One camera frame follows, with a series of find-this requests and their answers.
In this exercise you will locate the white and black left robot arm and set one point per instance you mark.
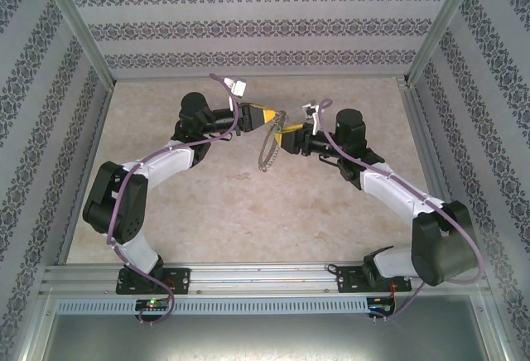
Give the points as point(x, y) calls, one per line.
point(165, 162)

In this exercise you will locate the aluminium back frame beam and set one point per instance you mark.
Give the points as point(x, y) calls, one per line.
point(265, 78)

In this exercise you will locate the aluminium frame post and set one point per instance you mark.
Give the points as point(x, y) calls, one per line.
point(445, 21)
point(74, 21)

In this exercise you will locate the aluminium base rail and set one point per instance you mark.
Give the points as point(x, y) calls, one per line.
point(265, 278)

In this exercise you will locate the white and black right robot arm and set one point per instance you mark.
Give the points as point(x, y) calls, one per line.
point(393, 193)

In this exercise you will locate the grey metal sheet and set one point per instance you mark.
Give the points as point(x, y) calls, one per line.
point(265, 340)

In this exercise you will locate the aluminium side rail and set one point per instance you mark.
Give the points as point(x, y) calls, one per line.
point(420, 129)

